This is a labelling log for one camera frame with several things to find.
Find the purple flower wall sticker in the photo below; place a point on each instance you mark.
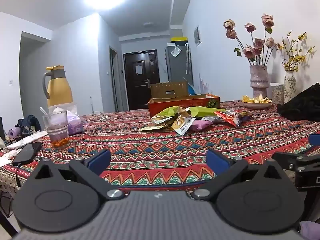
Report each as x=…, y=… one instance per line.
x=204, y=85

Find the orange gold snack packet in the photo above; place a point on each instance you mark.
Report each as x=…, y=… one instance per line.
x=160, y=122

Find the blue bag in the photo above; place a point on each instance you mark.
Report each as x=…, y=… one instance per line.
x=192, y=90

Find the round plate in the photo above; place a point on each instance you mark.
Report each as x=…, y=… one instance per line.
x=257, y=106

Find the purple clothing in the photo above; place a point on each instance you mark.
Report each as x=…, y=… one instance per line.
x=311, y=231

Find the white snack packet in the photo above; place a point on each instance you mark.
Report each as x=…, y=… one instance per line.
x=183, y=127

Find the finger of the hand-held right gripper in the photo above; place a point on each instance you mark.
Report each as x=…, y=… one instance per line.
x=315, y=140
x=295, y=160

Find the glass cup with straw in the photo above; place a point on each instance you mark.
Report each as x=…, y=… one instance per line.
x=56, y=130

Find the yellow flower branches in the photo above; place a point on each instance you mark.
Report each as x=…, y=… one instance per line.
x=296, y=60

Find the dark bag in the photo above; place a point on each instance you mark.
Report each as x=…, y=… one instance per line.
x=31, y=122

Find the black cloth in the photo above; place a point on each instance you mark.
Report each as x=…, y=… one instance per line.
x=302, y=105

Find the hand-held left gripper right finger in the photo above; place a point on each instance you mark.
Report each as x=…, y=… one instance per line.
x=217, y=161

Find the black smartphone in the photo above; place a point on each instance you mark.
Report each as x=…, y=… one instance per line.
x=26, y=153

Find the white floor mop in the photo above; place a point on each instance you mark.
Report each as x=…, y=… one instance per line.
x=91, y=103

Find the patterned tablecloth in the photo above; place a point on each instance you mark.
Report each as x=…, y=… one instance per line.
x=162, y=150

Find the white paper sheet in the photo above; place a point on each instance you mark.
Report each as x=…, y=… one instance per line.
x=25, y=140

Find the red cardboard box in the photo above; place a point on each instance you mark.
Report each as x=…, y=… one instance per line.
x=180, y=103

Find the pink ceramic vase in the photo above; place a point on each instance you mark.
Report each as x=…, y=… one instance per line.
x=259, y=80

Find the dried pink roses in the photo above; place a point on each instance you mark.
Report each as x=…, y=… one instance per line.
x=250, y=51

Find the purple tissue pack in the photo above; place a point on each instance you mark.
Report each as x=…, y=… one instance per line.
x=75, y=126

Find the folded umbrella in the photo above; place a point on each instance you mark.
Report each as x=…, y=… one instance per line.
x=188, y=60

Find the yellow box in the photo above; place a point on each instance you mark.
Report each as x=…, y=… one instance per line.
x=178, y=39

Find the grey refrigerator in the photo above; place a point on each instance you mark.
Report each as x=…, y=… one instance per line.
x=177, y=65

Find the clear plastic bag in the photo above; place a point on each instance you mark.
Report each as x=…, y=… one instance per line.
x=175, y=51

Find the wall poster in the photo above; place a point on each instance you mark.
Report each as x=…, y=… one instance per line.
x=197, y=36

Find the white floral vase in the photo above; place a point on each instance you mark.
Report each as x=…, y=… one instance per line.
x=290, y=87

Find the dark purple snack packet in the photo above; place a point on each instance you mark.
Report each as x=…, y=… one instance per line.
x=243, y=116

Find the red snack packet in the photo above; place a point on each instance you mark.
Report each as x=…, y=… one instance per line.
x=228, y=117

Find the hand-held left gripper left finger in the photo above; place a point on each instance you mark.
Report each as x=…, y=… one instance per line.
x=100, y=160

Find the purple yoga mat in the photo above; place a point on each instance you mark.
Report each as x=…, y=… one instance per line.
x=15, y=133

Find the plate of fruit peels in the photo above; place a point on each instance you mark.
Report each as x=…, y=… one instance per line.
x=257, y=99

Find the yellow thermos jug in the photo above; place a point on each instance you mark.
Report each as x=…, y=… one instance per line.
x=58, y=90

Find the round ceiling fixture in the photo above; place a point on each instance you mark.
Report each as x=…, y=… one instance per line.
x=149, y=24

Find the dark entrance door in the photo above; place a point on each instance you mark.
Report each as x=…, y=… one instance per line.
x=140, y=90

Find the crumpled white tissue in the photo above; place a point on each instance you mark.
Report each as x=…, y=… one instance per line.
x=6, y=158

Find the glass jar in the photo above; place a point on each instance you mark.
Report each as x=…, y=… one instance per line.
x=277, y=93

